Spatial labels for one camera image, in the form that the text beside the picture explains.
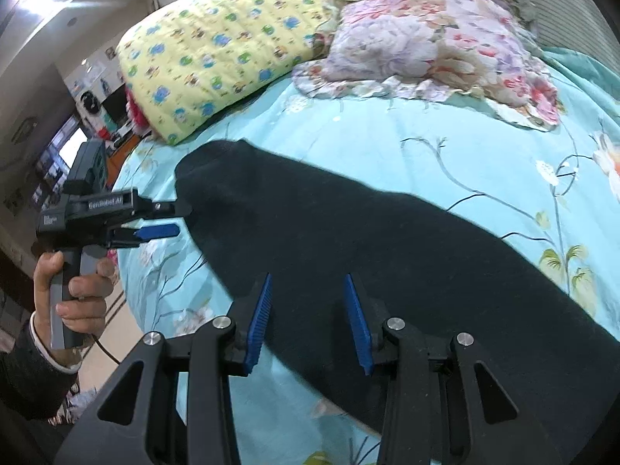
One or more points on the person's left hand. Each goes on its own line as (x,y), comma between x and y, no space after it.
(84,313)

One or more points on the yellow patterned pillow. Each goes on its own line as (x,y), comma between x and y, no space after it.
(191,59)

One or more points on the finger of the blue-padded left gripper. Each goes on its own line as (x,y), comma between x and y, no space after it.
(155,231)

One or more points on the pink purple floral pillow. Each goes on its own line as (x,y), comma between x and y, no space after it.
(436,51)

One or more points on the black pants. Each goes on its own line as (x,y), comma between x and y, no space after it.
(254,212)

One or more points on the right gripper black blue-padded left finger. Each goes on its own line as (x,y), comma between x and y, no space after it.
(169,401)

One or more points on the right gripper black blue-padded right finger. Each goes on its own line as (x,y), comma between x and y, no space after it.
(447,401)

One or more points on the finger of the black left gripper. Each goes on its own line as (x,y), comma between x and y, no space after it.
(161,209)

